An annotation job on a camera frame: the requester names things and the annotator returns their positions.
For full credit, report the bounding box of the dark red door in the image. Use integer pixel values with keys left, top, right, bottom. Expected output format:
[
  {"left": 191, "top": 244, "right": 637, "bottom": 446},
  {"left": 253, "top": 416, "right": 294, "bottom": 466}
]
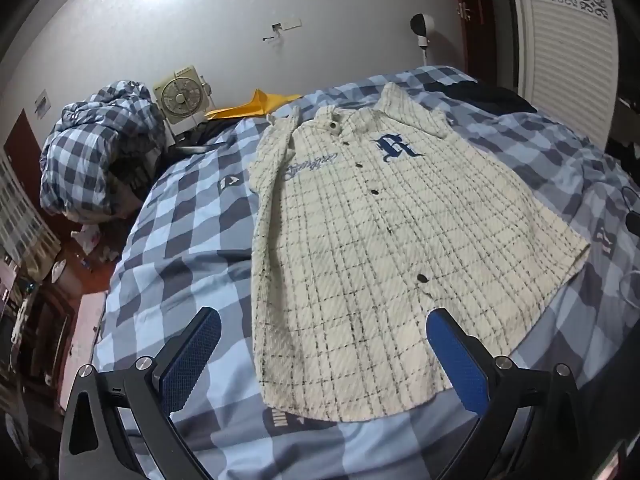
[{"left": 452, "top": 0, "right": 523, "bottom": 96}]

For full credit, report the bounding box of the white louvered wardrobe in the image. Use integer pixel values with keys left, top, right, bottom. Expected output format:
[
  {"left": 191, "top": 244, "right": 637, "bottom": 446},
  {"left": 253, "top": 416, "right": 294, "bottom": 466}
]
[{"left": 505, "top": 0, "right": 628, "bottom": 146}]

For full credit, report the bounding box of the bundled checkered duvet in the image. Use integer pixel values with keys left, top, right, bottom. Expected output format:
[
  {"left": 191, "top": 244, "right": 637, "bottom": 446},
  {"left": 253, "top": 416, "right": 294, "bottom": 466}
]
[{"left": 40, "top": 80, "right": 168, "bottom": 223}]

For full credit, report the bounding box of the cream plaid shirt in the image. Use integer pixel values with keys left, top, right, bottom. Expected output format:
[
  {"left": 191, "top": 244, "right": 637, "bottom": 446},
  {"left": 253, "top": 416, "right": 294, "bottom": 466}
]
[{"left": 248, "top": 82, "right": 592, "bottom": 423}]

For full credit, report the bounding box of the dark grey cloth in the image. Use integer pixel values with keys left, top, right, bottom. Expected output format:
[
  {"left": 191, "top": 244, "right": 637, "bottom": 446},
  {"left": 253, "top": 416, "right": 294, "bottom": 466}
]
[{"left": 169, "top": 124, "right": 228, "bottom": 157}]

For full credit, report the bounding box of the white lattice screen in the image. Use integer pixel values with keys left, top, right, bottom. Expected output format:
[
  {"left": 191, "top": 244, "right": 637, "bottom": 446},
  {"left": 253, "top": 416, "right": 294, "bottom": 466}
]
[{"left": 0, "top": 150, "right": 62, "bottom": 263}]

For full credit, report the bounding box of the pink box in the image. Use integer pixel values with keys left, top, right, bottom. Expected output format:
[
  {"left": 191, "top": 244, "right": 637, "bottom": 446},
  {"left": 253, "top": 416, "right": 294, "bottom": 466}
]
[{"left": 64, "top": 290, "right": 107, "bottom": 378}]

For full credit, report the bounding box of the black cable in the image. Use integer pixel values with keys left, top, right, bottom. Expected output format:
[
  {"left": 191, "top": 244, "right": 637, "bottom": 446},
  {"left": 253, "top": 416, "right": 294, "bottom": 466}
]
[{"left": 620, "top": 185, "right": 640, "bottom": 241}]

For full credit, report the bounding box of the dark red panel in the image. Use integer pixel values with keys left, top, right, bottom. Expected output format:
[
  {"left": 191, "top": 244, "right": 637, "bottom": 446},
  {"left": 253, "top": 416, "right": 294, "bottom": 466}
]
[{"left": 4, "top": 109, "right": 42, "bottom": 183}]

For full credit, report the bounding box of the blue grey checkered bed blanket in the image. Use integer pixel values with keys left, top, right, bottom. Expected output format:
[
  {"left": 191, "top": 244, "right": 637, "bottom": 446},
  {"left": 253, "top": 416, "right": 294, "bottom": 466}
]
[{"left": 92, "top": 65, "right": 640, "bottom": 480}]

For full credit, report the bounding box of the white camera on stand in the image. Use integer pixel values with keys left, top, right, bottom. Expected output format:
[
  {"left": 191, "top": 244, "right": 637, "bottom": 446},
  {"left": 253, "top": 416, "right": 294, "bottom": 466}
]
[{"left": 410, "top": 12, "right": 436, "bottom": 66}]

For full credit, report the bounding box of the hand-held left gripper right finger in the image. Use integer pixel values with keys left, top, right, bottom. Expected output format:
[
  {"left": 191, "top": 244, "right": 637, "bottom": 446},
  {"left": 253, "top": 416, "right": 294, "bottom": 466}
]
[{"left": 425, "top": 307, "right": 596, "bottom": 480}]

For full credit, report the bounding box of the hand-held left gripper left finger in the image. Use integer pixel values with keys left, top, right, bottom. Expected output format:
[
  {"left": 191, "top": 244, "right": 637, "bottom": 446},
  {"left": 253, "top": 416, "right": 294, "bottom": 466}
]
[{"left": 57, "top": 306, "right": 223, "bottom": 480}]

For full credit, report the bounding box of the beige box fan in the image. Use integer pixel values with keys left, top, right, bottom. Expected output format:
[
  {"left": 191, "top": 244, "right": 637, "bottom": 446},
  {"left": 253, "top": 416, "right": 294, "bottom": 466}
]
[{"left": 152, "top": 64, "right": 211, "bottom": 126}]

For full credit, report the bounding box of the yellow cloth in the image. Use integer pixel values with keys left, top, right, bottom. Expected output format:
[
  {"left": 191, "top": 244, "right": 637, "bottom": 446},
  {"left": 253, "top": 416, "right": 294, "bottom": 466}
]
[{"left": 204, "top": 88, "right": 303, "bottom": 121}]

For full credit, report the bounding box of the black garment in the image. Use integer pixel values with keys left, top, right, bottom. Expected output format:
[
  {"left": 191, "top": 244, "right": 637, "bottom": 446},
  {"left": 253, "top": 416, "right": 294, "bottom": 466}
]
[{"left": 425, "top": 79, "right": 538, "bottom": 113}]

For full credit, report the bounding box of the white wall bracket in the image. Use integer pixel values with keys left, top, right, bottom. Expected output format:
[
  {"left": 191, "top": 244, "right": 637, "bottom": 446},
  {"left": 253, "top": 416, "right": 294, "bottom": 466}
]
[{"left": 262, "top": 18, "right": 303, "bottom": 43}]

